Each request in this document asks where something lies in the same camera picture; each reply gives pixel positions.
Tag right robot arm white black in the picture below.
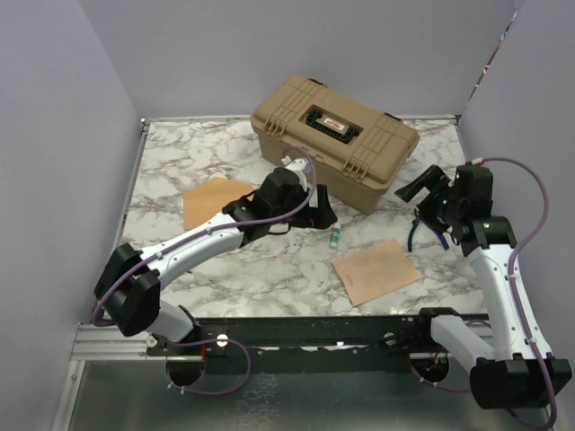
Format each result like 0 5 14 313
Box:
395 163 572 409

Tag brown paper envelope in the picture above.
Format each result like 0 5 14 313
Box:
183 178 254 231

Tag black mounting base rail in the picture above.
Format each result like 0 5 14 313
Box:
146 315 455 380

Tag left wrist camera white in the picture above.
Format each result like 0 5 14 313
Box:
281 155 311 190

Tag blue handled pliers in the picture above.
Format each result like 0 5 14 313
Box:
407 214 450 252

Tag tan plastic tool case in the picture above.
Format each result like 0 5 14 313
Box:
251 75 420 215

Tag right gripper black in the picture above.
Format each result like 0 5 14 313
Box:
395 163 464 234

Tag green white glue stick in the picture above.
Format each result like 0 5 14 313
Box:
329 222 341 250

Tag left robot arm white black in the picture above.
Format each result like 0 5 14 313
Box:
93 168 337 355

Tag aluminium frame rail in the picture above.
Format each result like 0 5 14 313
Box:
70 324 147 361

